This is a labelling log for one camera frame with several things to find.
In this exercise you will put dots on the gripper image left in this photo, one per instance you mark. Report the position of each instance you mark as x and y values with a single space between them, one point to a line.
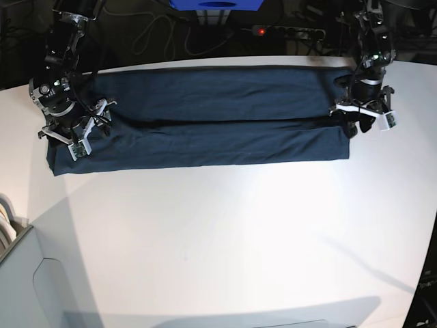
75 123

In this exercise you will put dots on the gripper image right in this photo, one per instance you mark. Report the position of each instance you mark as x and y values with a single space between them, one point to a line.
369 98

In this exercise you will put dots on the dark blue T-shirt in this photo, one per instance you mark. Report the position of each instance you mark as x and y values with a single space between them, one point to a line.
142 151

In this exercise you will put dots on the white slats at left edge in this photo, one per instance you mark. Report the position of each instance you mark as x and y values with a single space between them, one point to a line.
11 225

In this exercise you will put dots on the black power strip red light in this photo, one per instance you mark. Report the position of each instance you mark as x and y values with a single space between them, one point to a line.
294 33

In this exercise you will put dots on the grey bin at table corner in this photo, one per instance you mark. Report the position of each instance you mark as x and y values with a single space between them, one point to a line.
29 294

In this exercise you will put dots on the blue box with oval hole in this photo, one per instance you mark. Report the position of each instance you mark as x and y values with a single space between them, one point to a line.
245 5

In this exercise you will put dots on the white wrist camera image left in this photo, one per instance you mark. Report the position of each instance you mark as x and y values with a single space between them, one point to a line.
80 149

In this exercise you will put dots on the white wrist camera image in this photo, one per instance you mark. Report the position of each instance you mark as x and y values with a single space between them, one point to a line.
80 149
387 121

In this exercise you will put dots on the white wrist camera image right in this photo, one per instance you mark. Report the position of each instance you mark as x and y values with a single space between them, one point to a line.
387 121

